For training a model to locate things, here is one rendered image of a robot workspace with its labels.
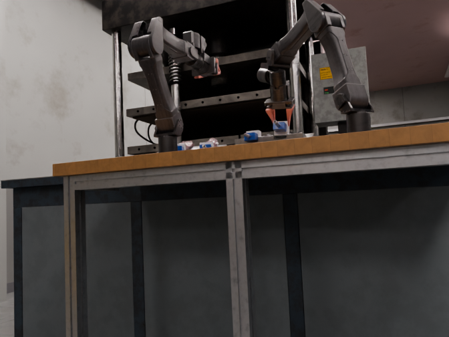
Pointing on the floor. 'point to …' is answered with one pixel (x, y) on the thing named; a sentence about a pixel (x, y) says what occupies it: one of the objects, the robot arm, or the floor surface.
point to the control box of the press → (321, 116)
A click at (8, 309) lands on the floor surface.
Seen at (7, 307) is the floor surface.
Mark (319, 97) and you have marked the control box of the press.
